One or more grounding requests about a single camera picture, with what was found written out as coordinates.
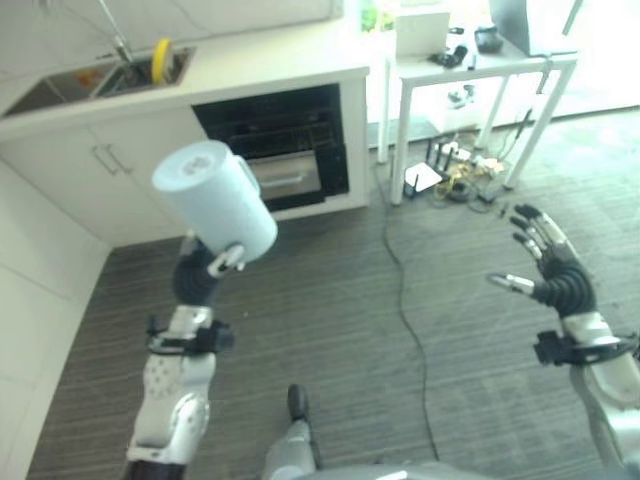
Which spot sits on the white router with antennas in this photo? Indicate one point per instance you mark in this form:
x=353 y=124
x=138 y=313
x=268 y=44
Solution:
x=424 y=178

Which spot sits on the robot silver leg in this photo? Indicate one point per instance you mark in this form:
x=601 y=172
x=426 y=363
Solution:
x=294 y=440

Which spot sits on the white metal table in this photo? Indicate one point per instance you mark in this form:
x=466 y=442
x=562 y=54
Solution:
x=470 y=85

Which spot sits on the black router with antennas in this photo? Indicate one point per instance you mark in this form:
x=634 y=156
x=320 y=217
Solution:
x=442 y=153

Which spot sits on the stainless steel sink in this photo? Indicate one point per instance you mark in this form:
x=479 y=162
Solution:
x=100 y=80

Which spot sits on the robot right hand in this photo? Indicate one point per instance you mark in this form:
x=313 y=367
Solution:
x=560 y=278

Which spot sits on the white kitchen cabinet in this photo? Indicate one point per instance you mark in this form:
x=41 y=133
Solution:
x=170 y=150

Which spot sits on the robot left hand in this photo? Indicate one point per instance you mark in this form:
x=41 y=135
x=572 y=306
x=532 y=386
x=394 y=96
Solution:
x=194 y=285

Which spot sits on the light blue mug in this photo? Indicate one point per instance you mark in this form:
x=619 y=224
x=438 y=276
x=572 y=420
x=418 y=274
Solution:
x=218 y=198

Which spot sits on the black device on table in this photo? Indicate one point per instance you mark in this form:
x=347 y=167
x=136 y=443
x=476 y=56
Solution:
x=452 y=56

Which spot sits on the open laptop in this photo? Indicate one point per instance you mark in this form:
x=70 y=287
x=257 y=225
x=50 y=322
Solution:
x=525 y=25

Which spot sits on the white box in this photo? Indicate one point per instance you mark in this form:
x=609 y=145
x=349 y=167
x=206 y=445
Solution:
x=423 y=34

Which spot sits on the open black dishwasher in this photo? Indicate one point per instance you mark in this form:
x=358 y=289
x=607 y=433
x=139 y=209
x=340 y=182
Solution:
x=283 y=145

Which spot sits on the chrome faucet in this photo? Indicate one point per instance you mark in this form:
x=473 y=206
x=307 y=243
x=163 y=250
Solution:
x=114 y=31

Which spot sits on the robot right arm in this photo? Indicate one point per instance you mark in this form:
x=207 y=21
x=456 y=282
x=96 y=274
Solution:
x=595 y=370

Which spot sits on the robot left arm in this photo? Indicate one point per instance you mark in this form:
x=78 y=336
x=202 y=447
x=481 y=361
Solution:
x=175 y=385

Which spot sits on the yellow plate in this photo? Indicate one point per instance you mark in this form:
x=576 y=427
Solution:
x=162 y=61

